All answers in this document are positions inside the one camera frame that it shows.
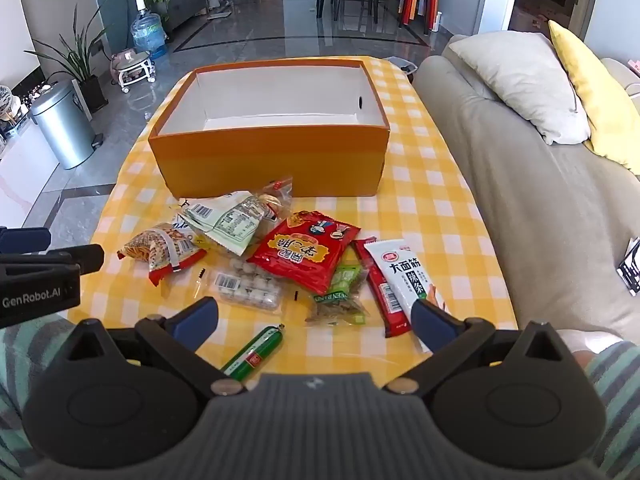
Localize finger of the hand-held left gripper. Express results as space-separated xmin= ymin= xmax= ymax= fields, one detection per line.
xmin=0 ymin=226 xmax=52 ymax=255
xmin=0 ymin=243 xmax=105 ymax=277

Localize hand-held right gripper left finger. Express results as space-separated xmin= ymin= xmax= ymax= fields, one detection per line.
xmin=66 ymin=296 xmax=248 ymax=398

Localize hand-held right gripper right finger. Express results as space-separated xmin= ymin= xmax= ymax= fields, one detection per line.
xmin=383 ymin=299 xmax=569 ymax=395

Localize long red snack bar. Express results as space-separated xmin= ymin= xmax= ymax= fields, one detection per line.
xmin=350 ymin=237 xmax=414 ymax=339

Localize clear packet of white balls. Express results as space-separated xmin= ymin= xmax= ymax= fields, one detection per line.
xmin=207 ymin=257 xmax=282 ymax=312

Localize green sausage stick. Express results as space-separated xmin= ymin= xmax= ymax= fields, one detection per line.
xmin=220 ymin=324 xmax=286 ymax=379

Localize orange striped snack packet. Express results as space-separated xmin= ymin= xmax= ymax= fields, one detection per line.
xmin=116 ymin=221 xmax=207 ymax=287

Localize yellow cartoon snack packet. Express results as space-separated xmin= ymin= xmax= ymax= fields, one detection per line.
xmin=170 ymin=201 xmax=211 ymax=251

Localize green raisin packet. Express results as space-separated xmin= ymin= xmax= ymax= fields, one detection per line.
xmin=305 ymin=265 xmax=369 ymax=329

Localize white green snack packet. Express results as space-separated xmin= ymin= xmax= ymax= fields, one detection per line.
xmin=177 ymin=191 xmax=268 ymax=256

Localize red snack packet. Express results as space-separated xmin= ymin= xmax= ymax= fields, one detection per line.
xmin=246 ymin=210 xmax=362 ymax=297

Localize clear packet with red seal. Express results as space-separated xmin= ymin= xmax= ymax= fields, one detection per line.
xmin=250 ymin=175 xmax=294 ymax=222

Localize orange cardboard box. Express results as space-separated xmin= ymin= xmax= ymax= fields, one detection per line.
xmin=147 ymin=58 xmax=391 ymax=200

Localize white low cabinet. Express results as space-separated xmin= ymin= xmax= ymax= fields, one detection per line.
xmin=0 ymin=121 xmax=52 ymax=231

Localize person's striped pants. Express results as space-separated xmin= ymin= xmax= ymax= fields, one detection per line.
xmin=0 ymin=314 xmax=640 ymax=480

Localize silver pedal bin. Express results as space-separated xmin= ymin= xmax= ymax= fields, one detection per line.
xmin=29 ymin=79 xmax=97 ymax=170

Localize yellow checked tablecloth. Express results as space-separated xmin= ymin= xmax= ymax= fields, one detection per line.
xmin=67 ymin=55 xmax=519 ymax=386

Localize beige sofa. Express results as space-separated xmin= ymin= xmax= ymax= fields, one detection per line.
xmin=414 ymin=34 xmax=640 ymax=348

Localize white cloth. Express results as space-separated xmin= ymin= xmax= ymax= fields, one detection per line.
xmin=556 ymin=329 xmax=627 ymax=367

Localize long-leaf potted plant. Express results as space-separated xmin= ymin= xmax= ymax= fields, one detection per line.
xmin=23 ymin=6 xmax=109 ymax=114

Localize small white stool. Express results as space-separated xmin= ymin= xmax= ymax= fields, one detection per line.
xmin=109 ymin=48 xmax=156 ymax=94

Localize black printed object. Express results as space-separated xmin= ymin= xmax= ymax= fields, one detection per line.
xmin=615 ymin=236 xmax=640 ymax=297

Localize blue water jug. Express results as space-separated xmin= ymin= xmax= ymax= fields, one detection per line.
xmin=131 ymin=0 xmax=169 ymax=59

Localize white pillow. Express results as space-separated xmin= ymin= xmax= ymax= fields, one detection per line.
xmin=448 ymin=31 xmax=592 ymax=146

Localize black waste bin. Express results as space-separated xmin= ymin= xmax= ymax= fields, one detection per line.
xmin=387 ymin=55 xmax=424 ymax=82

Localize yellow pillow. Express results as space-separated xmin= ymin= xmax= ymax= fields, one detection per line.
xmin=548 ymin=19 xmax=640 ymax=177

